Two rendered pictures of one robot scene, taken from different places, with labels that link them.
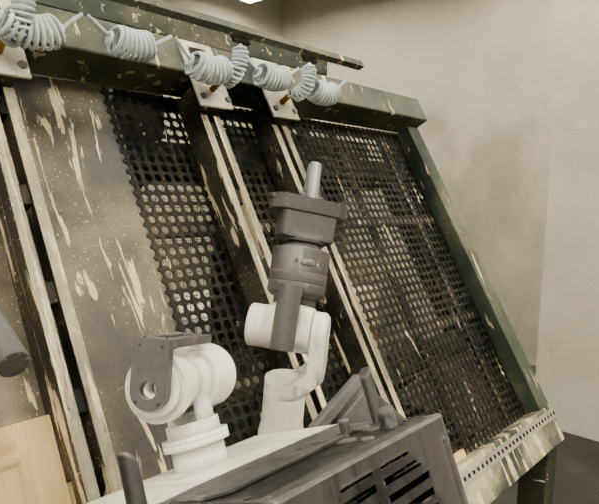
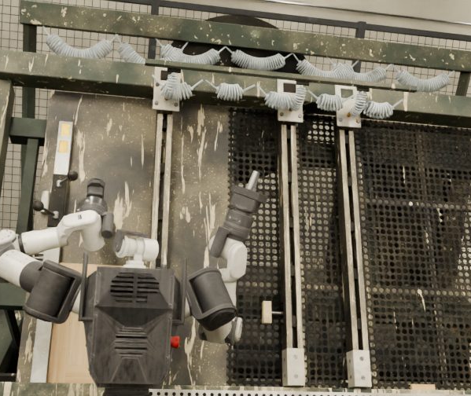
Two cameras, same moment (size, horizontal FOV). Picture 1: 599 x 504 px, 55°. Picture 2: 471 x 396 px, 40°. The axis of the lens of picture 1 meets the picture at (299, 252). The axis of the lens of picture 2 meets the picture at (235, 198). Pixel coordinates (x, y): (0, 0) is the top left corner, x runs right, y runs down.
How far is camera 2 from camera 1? 1.43 m
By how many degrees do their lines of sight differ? 37
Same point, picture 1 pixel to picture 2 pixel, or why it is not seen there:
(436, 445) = (167, 277)
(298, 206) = (238, 192)
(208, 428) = (134, 263)
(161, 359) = (119, 236)
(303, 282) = (230, 228)
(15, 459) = not seen: hidden behind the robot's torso
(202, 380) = (137, 248)
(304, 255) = (233, 215)
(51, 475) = not seen: hidden behind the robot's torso
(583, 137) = not seen: outside the picture
